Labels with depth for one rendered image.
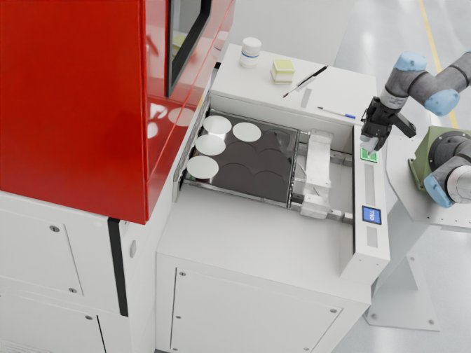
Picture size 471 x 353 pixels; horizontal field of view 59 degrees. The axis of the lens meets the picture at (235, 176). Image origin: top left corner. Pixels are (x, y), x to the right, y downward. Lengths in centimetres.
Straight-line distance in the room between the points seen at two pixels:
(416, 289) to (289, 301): 123
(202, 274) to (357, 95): 91
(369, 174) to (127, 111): 95
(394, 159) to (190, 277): 91
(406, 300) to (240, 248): 130
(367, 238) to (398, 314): 113
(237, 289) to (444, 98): 77
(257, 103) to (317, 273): 64
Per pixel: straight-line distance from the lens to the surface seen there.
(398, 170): 169
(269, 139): 148
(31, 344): 159
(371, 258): 120
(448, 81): 123
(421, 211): 158
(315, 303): 130
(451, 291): 257
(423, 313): 239
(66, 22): 56
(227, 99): 154
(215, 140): 143
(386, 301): 232
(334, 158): 157
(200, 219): 130
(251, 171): 135
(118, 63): 56
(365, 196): 133
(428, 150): 164
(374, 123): 133
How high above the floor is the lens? 186
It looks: 47 degrees down
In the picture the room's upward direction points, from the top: 12 degrees clockwise
